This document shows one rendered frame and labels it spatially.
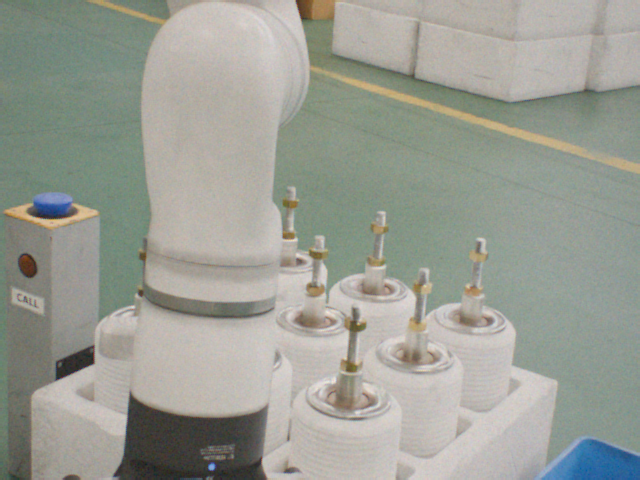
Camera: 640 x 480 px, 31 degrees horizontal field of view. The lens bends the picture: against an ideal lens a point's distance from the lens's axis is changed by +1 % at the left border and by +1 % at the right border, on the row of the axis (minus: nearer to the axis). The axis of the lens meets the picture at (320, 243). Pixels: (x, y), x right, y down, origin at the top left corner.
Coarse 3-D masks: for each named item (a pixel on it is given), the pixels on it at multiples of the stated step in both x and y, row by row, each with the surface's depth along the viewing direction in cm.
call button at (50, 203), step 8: (48, 192) 121; (56, 192) 122; (40, 200) 119; (48, 200) 119; (56, 200) 119; (64, 200) 119; (40, 208) 118; (48, 208) 118; (56, 208) 118; (64, 208) 119
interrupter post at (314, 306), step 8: (304, 296) 113; (312, 296) 112; (320, 296) 112; (304, 304) 113; (312, 304) 112; (320, 304) 112; (304, 312) 113; (312, 312) 112; (320, 312) 113; (304, 320) 113; (312, 320) 113; (320, 320) 113
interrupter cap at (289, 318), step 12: (288, 312) 115; (300, 312) 115; (324, 312) 116; (336, 312) 116; (288, 324) 112; (300, 324) 113; (324, 324) 113; (336, 324) 113; (312, 336) 110; (324, 336) 111
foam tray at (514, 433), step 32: (64, 384) 113; (512, 384) 122; (544, 384) 121; (32, 416) 111; (64, 416) 109; (96, 416) 107; (480, 416) 113; (512, 416) 113; (544, 416) 121; (32, 448) 112; (64, 448) 110; (96, 448) 107; (288, 448) 104; (448, 448) 106; (480, 448) 107; (512, 448) 115; (544, 448) 123
